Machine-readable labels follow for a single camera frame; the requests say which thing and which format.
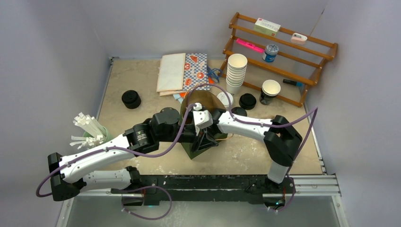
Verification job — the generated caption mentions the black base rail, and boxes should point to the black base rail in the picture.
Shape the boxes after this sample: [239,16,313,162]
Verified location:
[111,175,296,209]

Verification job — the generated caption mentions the orange paper bag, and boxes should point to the orange paper bag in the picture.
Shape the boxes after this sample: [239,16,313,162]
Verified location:
[179,78,219,98]

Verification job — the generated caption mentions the white green box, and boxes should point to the white green box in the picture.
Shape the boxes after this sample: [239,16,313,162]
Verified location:
[253,18,281,37]

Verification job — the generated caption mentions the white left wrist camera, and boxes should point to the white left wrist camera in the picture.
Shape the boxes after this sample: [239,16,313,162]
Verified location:
[192,103,213,136]

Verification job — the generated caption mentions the wooden shelf rack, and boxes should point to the wooden shelf rack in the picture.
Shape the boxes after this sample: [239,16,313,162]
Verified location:
[220,12,338,107]

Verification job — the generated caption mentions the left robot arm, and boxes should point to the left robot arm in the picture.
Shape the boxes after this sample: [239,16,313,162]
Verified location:
[47,106,218,201]

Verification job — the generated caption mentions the wrapped white straws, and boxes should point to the wrapped white straws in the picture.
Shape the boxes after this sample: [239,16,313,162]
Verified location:
[70,113,109,149]

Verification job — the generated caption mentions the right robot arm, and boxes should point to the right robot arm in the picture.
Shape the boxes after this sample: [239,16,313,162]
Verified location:
[212,109,303,192]

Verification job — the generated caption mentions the dark printed coffee cup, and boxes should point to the dark printed coffee cup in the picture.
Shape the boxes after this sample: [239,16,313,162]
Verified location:
[259,79,281,105]

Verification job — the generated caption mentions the green paper bag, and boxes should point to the green paper bag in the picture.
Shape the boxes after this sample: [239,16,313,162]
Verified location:
[180,90,228,159]

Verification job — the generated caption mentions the purple cable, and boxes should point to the purple cable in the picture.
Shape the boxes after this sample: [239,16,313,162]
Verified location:
[184,83,319,176]
[36,103,196,198]

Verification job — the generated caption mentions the single black coffee lid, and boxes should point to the single black coffee lid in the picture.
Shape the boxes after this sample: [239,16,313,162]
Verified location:
[231,107,247,117]

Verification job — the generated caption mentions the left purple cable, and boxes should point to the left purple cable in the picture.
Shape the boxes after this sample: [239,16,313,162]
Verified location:
[36,103,196,198]

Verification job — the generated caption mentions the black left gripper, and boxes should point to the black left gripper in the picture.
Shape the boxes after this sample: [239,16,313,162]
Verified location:
[159,124,219,153]

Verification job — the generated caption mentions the pink white small case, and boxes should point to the pink white small case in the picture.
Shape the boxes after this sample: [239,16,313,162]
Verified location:
[290,33,308,45]

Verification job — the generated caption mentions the white lid stack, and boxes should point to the white lid stack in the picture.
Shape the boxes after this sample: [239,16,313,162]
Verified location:
[217,92,234,110]

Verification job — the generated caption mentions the blue checkered bakery bag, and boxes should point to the blue checkered bakery bag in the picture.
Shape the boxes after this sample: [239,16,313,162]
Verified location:
[182,53,209,92]

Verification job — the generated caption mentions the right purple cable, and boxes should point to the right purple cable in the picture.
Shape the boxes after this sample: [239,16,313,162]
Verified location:
[184,83,319,176]

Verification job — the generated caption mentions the pink highlighter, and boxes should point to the pink highlighter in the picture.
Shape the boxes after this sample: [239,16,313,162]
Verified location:
[235,38,264,53]

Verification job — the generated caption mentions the green straw holder cup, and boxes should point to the green straw holder cup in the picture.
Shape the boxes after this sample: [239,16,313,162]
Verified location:
[79,126,112,148]

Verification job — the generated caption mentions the dark blue marker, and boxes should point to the dark blue marker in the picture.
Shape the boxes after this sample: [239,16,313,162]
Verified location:
[282,79,303,87]

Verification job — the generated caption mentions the blue lidded jar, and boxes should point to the blue lidded jar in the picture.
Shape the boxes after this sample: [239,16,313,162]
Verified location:
[262,44,279,63]

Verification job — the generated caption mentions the stack of white paper cups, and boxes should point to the stack of white paper cups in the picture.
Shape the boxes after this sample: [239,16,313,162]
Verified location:
[226,53,248,95]

